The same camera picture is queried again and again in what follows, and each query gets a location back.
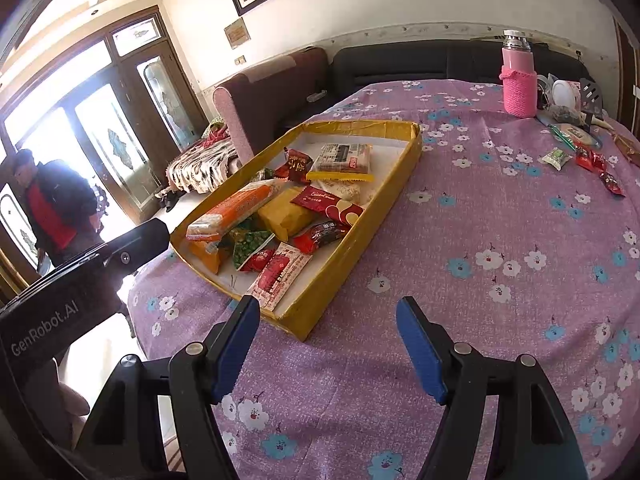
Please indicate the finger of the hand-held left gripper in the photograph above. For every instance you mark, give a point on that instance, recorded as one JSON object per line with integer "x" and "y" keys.
{"x": 140, "y": 245}

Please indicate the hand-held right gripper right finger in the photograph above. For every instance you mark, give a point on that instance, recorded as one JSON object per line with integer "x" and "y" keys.
{"x": 422, "y": 355}

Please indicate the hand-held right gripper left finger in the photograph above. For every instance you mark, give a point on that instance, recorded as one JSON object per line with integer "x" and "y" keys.
{"x": 235, "y": 350}

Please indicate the white and red snack packet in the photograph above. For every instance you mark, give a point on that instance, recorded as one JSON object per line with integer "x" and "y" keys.
{"x": 277, "y": 275}

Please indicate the long orange snack packet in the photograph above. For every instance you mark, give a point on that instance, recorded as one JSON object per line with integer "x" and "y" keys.
{"x": 235, "y": 207}

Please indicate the tiny green snack packet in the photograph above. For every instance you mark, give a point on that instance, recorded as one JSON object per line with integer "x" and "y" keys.
{"x": 261, "y": 175}

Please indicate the gold foil snack packet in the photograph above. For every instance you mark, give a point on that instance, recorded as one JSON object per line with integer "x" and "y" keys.
{"x": 287, "y": 217}

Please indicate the dark red snack packet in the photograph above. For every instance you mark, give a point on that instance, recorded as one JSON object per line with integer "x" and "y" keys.
{"x": 320, "y": 235}

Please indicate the shiny red snack packet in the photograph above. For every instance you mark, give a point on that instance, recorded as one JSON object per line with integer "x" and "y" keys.
{"x": 325, "y": 202}

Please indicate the red candy packet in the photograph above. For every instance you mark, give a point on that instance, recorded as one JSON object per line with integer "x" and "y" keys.
{"x": 295, "y": 164}

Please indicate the beige snack packet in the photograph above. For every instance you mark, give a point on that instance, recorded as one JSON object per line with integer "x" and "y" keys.
{"x": 345, "y": 190}

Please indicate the yellow-taped cardboard tray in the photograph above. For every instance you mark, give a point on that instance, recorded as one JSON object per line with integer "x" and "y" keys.
{"x": 387, "y": 160}

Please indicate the clear biscuit packet yellow edge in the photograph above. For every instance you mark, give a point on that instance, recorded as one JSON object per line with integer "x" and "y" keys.
{"x": 345, "y": 157}

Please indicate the person's left hand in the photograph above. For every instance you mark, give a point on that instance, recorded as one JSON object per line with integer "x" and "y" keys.
{"x": 72, "y": 407}

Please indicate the black shoe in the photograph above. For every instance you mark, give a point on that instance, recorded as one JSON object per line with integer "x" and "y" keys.
{"x": 170, "y": 200}

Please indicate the patterned blanket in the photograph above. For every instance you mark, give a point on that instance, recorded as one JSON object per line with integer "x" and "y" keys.
{"x": 200, "y": 165}

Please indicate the purple floral tablecloth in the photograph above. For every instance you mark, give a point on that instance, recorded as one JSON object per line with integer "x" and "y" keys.
{"x": 475, "y": 210}

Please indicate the wooden glass door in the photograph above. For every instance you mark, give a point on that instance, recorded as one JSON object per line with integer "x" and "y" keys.
{"x": 175, "y": 75}

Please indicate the maroon sofa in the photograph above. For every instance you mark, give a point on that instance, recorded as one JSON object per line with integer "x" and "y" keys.
{"x": 280, "y": 80}

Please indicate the grey remote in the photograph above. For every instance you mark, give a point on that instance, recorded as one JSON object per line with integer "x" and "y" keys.
{"x": 317, "y": 96}

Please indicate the green wrapped candy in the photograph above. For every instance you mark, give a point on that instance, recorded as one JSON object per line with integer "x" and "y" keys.
{"x": 556, "y": 156}

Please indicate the red wrapped candy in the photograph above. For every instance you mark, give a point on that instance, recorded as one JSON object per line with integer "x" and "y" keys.
{"x": 611, "y": 183}
{"x": 589, "y": 157}

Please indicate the long green packet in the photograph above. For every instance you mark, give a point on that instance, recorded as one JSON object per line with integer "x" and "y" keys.
{"x": 562, "y": 136}

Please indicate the pink bottle with knitted sleeve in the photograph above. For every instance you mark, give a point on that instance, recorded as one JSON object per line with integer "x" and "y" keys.
{"x": 520, "y": 90}

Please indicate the black sofa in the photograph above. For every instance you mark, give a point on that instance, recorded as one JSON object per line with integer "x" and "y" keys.
{"x": 400, "y": 65}

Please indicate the metal spatula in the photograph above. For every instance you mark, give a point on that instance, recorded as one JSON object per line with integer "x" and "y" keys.
{"x": 591, "y": 95}

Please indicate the wall switch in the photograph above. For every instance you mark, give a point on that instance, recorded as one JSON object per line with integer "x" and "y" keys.
{"x": 240, "y": 60}

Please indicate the small wall plaque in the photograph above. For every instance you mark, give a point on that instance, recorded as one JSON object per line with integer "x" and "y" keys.
{"x": 237, "y": 33}

